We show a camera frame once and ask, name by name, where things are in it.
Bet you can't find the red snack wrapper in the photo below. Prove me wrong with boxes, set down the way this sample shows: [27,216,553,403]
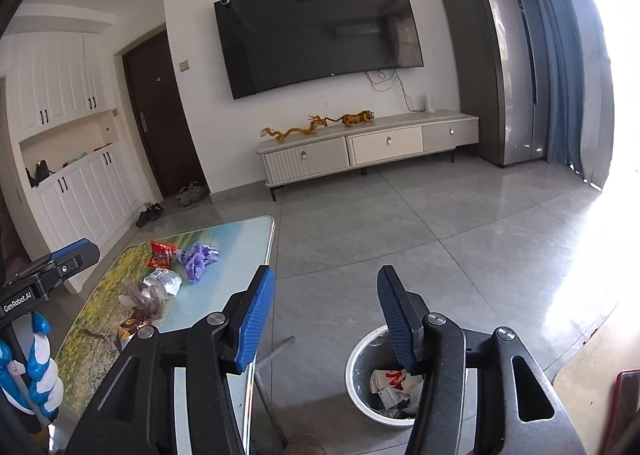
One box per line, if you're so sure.
[146,241,177,270]

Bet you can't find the clear plastic bag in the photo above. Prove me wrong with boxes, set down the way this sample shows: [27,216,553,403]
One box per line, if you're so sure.
[118,281,167,319]

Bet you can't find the brown yellow snack wrapper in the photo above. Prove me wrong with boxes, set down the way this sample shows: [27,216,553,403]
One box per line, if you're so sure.
[115,314,152,351]

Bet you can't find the silver foil wrapper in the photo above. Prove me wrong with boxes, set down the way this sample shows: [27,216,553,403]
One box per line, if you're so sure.
[142,267,182,299]

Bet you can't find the purple wrapper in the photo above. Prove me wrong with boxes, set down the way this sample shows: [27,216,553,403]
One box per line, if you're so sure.
[175,243,220,284]

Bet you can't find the trash inside bin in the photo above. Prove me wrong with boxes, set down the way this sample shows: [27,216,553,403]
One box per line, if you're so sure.
[370,369,424,419]

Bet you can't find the white round trash bin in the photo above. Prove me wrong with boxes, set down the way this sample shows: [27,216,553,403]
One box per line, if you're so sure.
[345,326,416,429]

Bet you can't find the landscape print table mat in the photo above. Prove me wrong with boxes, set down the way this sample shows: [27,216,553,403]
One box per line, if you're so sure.
[55,216,274,416]

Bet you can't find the black shoes pair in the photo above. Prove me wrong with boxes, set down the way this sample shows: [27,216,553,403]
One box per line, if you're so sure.
[136,203,164,229]

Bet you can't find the black handbag on shelf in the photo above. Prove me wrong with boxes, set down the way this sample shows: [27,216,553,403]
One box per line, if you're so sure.
[26,160,54,188]

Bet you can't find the grey slippers pair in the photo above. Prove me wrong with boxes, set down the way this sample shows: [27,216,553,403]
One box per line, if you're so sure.
[176,181,209,207]

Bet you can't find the dark brown entrance door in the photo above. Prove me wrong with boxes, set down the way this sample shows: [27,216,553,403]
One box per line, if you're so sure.
[122,30,206,197]

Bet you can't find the golden dragon figurine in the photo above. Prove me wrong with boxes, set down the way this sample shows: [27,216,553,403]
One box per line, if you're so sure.
[260,115,328,143]

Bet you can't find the white grey TV cabinet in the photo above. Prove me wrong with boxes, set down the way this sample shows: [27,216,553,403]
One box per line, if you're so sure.
[256,111,480,193]

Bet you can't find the golden tiger figurine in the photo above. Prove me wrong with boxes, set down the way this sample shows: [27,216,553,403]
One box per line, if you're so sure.
[326,110,375,127]

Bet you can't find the white router on cabinet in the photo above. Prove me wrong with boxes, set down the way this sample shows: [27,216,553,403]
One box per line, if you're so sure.
[424,94,436,114]

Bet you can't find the grey tall refrigerator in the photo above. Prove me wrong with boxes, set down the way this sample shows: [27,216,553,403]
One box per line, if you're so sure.
[442,0,550,167]

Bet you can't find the blue curtain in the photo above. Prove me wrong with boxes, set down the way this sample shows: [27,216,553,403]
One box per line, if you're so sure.
[522,0,615,190]

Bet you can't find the white wall cupboard unit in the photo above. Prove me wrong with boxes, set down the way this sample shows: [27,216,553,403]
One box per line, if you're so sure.
[1,33,143,259]

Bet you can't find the large black wall television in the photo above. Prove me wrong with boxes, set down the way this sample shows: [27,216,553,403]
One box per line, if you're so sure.
[214,0,424,100]

